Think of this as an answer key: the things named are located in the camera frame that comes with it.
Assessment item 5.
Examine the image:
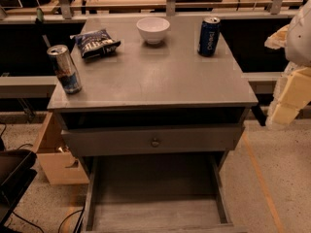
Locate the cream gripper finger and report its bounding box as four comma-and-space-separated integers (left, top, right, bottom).
266, 62, 311, 126
264, 25, 289, 50

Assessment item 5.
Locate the blue pepsi can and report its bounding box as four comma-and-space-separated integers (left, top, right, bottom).
197, 17, 221, 56

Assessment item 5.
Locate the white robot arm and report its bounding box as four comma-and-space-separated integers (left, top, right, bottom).
264, 0, 311, 128

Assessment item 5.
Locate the silver blue redbull can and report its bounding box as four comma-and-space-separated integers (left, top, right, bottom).
47, 45, 82, 94

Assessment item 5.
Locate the white bowl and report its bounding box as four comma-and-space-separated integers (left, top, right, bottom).
136, 17, 170, 44

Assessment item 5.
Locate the grey wooden cabinet table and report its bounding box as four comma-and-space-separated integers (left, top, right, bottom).
47, 15, 259, 233

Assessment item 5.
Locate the dark blue chip bag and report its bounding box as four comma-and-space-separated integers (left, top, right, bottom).
71, 29, 121, 59

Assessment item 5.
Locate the grey open lower drawer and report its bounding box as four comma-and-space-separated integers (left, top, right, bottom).
82, 153, 247, 233

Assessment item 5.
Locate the grey upper drawer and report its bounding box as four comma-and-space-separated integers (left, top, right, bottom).
60, 106, 251, 157

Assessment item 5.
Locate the cardboard box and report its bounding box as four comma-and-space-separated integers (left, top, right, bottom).
33, 113, 88, 184

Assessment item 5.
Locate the black bin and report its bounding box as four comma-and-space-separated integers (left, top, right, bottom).
0, 150, 37, 226

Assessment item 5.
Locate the black floor cable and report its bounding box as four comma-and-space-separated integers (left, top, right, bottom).
57, 209, 84, 233

